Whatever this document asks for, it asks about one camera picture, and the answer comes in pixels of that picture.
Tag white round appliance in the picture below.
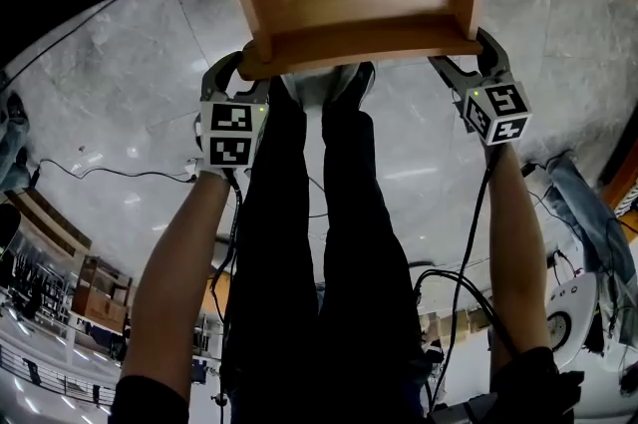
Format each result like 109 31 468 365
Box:
543 270 600 369

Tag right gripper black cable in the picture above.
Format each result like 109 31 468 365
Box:
427 145 505 413

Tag person's left forearm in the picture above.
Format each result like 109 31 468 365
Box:
119 168 233 406

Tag person's grey left shoe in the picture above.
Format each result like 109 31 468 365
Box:
279 71 328 115

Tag person's black sleeve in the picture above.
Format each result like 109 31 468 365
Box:
489 345 585 424
108 373 191 424

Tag wooden shelf unit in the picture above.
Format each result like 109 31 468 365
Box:
71 253 135 334

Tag person's right forearm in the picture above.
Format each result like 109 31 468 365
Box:
483 143 555 366

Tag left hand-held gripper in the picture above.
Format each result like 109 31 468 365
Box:
192 50 271 174

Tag person's black right sleeve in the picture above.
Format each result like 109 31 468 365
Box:
489 345 585 424

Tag person's black trousers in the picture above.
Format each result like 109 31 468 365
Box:
220 76 436 424

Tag black cable bundle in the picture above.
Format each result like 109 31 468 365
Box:
412 265 520 358

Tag wooden cabinet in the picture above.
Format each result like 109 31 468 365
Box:
599 130 638 217

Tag thin black floor cable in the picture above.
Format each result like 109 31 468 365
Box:
28 157 196 188

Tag person's black left sleeve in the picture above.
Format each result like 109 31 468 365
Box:
108 373 191 424

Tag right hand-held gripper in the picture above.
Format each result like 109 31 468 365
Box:
427 26 533 148

